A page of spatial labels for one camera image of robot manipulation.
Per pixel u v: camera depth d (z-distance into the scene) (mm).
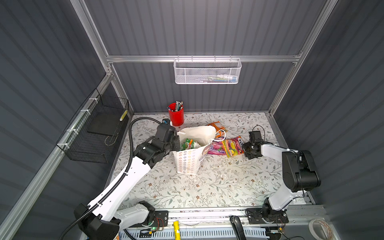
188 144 874
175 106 1055
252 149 736
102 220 373
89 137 722
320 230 715
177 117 1071
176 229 693
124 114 826
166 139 546
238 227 667
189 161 763
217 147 965
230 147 963
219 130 1047
